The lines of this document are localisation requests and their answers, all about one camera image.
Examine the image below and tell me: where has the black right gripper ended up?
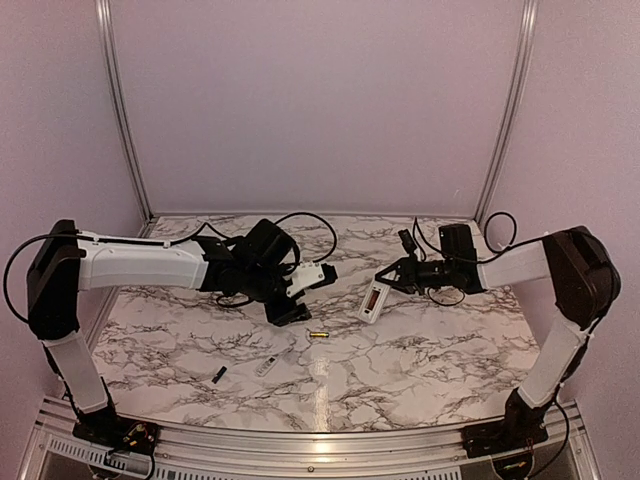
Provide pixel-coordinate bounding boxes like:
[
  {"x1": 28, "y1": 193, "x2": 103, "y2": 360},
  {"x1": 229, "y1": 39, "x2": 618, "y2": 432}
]
[{"x1": 375, "y1": 253, "x2": 456, "y2": 295}]

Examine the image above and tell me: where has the white air conditioner remote control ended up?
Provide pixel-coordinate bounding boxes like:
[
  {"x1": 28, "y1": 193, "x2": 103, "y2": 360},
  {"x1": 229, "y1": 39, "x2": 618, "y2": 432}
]
[{"x1": 358, "y1": 279, "x2": 390, "y2": 324}]

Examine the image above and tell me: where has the white remote battery cover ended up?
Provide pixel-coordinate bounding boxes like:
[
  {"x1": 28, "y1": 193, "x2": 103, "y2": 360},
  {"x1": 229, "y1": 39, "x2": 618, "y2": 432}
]
[{"x1": 254, "y1": 356, "x2": 278, "y2": 377}]

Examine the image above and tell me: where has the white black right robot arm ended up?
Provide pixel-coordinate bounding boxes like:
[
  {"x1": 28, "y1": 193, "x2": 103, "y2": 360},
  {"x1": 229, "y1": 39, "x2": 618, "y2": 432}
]
[{"x1": 359, "y1": 224, "x2": 621, "y2": 411}]

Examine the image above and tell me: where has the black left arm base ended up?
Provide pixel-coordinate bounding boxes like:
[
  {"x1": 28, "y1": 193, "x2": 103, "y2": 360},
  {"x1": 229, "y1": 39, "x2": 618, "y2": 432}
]
[{"x1": 71, "y1": 399, "x2": 159, "y2": 455}]

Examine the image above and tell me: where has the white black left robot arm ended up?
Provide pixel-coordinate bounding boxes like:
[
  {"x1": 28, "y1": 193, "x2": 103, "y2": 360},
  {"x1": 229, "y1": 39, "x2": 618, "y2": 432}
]
[{"x1": 27, "y1": 219, "x2": 325, "y2": 445}]

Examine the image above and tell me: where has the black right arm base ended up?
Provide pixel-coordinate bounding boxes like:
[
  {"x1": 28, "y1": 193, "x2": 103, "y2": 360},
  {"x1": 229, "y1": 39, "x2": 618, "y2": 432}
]
[{"x1": 461, "y1": 389, "x2": 552, "y2": 458}]

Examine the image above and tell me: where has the dark blue battery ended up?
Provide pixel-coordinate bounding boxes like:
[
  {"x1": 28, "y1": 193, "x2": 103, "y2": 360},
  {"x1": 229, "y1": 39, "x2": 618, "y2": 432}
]
[{"x1": 212, "y1": 366, "x2": 227, "y2": 384}]

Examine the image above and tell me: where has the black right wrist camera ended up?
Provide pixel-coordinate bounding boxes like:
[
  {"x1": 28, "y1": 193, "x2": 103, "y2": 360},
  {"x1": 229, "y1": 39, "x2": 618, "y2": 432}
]
[{"x1": 398, "y1": 229, "x2": 417, "y2": 255}]

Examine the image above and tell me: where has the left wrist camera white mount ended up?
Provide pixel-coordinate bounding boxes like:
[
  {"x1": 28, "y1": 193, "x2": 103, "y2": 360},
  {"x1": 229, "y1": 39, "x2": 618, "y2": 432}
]
[{"x1": 286, "y1": 262, "x2": 338, "y2": 298}]

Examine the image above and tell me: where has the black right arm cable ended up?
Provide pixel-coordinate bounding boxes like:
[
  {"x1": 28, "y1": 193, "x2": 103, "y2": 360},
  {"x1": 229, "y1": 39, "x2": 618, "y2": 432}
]
[{"x1": 412, "y1": 212, "x2": 551, "y2": 306}]

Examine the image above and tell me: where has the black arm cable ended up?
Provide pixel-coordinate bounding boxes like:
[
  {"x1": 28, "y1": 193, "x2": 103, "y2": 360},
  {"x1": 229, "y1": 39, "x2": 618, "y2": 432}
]
[
  {"x1": 3, "y1": 212, "x2": 339, "y2": 324},
  {"x1": 412, "y1": 212, "x2": 551, "y2": 306}
]

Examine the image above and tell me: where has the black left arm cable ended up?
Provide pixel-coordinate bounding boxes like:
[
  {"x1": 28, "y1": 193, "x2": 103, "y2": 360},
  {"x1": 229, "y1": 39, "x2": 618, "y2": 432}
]
[{"x1": 3, "y1": 212, "x2": 339, "y2": 324}]

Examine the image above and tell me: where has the right aluminium frame post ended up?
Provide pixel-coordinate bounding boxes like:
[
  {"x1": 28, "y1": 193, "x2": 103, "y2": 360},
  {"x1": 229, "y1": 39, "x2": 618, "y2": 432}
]
[{"x1": 475, "y1": 0, "x2": 539, "y2": 222}]

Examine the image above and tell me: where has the aluminium frame post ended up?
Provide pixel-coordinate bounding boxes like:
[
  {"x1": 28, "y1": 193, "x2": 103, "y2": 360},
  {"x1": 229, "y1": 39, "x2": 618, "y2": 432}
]
[
  {"x1": 95, "y1": 0, "x2": 153, "y2": 222},
  {"x1": 475, "y1": 0, "x2": 539, "y2": 222}
]

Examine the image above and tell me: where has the left aluminium frame post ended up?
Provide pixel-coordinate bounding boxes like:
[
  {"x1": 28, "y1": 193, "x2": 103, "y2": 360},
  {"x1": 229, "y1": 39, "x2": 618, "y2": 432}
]
[{"x1": 95, "y1": 0, "x2": 153, "y2": 222}]

